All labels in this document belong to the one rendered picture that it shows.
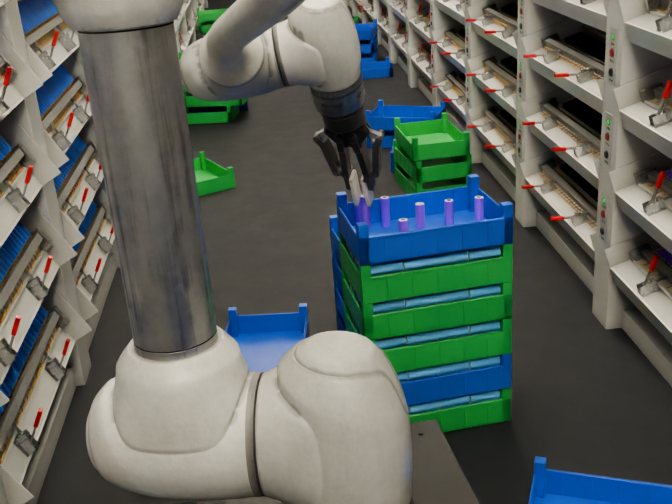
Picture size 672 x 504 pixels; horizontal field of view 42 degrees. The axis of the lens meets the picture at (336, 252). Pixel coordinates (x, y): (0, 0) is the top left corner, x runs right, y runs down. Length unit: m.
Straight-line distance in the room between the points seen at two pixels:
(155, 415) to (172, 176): 0.28
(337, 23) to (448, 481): 0.70
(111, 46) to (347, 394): 0.46
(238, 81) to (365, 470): 0.65
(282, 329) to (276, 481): 1.22
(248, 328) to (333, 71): 1.00
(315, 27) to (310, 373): 0.59
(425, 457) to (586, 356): 0.89
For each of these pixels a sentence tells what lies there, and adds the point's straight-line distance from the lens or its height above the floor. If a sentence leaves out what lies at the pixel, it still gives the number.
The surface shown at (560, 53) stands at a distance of 2.57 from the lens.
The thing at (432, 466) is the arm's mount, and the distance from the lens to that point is 1.31.
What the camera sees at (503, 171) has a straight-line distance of 3.24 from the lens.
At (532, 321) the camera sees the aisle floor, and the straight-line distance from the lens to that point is 2.28.
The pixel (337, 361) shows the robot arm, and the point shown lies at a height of 0.55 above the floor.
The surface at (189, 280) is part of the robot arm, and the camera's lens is 1.01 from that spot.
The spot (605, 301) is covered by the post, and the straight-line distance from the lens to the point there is 2.24.
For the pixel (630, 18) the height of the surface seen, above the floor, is 0.75.
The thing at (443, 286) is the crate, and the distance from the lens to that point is 1.69.
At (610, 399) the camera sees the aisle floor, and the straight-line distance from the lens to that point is 1.99.
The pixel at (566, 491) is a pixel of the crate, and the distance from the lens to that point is 1.70.
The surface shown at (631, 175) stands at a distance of 2.12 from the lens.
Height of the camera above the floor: 1.06
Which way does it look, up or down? 23 degrees down
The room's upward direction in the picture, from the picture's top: 4 degrees counter-clockwise
